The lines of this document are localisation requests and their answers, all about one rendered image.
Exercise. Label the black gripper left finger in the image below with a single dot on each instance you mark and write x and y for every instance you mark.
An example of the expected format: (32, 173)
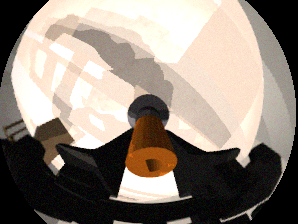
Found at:
(107, 161)

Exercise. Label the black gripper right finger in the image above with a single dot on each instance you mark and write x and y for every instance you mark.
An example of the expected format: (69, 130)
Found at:
(193, 163)

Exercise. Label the orange knob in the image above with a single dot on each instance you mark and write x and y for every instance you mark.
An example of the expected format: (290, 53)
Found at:
(150, 153)

